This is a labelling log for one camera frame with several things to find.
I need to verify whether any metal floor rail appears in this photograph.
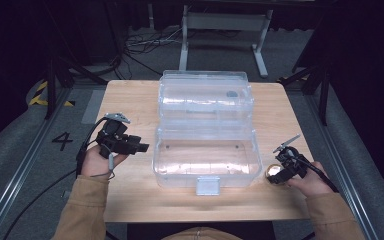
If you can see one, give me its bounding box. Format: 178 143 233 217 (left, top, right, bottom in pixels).
303 93 384 240
0 85 74 240

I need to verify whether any bundle of floor cables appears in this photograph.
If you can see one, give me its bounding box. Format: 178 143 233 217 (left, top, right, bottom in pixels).
122 25 185 78

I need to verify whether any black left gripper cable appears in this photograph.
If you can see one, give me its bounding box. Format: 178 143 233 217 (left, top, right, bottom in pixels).
2 117 109 240

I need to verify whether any brown tape roll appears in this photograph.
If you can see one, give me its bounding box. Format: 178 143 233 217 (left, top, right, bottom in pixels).
265 162 283 178

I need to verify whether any tan fabric bag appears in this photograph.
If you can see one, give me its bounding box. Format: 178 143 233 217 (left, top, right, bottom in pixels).
160 226 245 240

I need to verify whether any grey floor tape patch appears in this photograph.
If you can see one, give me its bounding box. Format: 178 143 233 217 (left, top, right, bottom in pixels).
80 88 107 126

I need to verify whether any black stand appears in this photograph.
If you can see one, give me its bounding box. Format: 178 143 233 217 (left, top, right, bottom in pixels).
277 61 332 127
44 54 108 120

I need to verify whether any white metal table frame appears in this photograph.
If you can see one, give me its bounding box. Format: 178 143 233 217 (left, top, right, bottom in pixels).
178 4 275 79

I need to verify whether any yellow black floor tape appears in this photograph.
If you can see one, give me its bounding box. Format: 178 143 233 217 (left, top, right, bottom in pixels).
28 80 76 108

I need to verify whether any clear plastic storage box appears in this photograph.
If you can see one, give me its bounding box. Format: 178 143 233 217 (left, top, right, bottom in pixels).
151 69 264 197

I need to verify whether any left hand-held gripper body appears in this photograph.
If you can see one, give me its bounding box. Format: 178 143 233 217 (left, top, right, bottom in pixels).
95 112 134 160

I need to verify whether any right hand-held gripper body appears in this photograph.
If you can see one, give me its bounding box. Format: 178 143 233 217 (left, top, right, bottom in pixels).
272 133 310 182

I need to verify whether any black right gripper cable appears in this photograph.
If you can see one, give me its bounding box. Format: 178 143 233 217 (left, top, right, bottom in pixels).
291 151 340 194

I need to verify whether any person's right hand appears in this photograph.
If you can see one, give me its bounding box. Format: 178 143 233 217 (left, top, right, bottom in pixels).
286 161 330 198

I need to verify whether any thin grey cable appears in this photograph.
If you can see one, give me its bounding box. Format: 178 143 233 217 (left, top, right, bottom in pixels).
91 152 116 179

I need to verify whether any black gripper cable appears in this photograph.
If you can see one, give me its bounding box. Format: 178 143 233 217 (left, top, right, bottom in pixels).
291 151 340 194
2 117 109 240

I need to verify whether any person's left hand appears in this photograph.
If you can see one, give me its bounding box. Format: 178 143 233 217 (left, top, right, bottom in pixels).
80 144 130 178

